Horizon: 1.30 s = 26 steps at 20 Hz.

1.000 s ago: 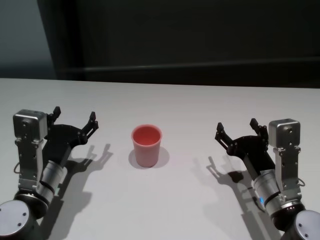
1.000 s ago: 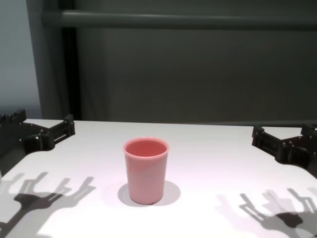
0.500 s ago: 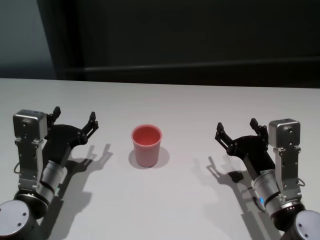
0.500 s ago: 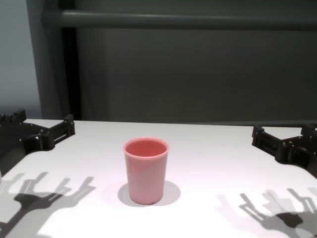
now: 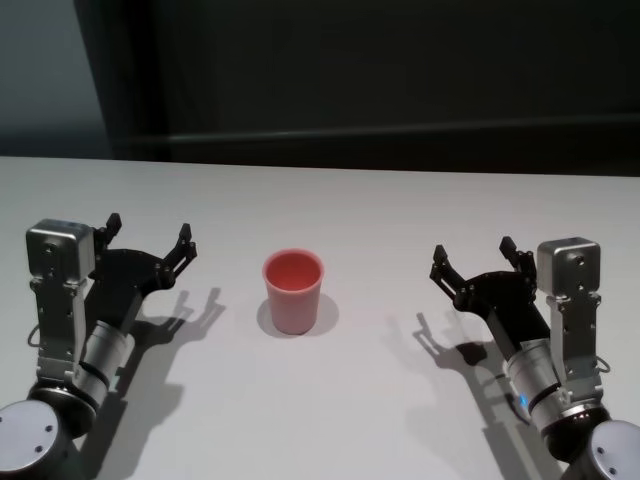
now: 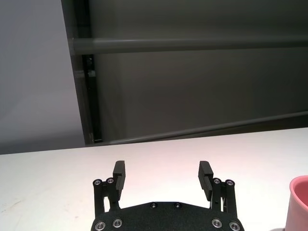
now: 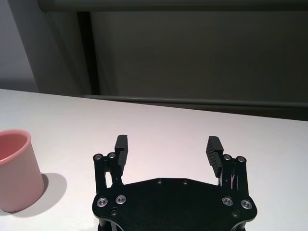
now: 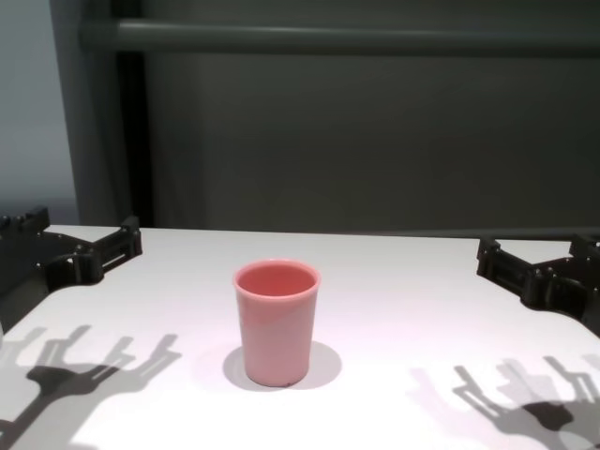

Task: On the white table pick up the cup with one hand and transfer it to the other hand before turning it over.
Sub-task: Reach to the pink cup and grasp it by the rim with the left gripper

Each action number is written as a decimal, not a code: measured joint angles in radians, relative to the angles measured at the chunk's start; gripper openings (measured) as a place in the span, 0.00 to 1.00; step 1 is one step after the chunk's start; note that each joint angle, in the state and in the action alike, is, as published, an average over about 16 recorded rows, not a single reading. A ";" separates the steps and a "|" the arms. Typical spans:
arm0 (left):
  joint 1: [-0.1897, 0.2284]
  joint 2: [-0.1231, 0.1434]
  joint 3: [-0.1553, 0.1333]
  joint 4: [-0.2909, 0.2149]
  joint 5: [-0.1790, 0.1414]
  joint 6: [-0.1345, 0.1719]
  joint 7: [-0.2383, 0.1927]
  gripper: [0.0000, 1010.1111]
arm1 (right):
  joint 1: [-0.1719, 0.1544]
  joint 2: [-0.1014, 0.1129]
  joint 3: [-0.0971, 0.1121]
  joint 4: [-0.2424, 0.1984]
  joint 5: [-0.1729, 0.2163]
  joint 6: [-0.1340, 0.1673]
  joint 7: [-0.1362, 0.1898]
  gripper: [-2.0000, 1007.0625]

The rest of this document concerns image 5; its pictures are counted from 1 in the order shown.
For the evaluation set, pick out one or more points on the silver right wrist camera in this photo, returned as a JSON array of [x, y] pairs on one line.
[[567, 265]]

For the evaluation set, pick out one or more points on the pink plastic cup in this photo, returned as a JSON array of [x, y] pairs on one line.
[[292, 310]]

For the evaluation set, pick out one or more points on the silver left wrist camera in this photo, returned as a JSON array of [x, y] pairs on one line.
[[57, 250]]

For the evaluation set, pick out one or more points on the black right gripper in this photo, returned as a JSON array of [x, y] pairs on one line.
[[505, 300]]

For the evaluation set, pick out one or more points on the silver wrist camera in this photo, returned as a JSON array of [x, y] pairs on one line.
[[57, 250], [567, 265]]

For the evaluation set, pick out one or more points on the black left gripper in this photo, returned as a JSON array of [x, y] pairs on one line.
[[122, 280]]

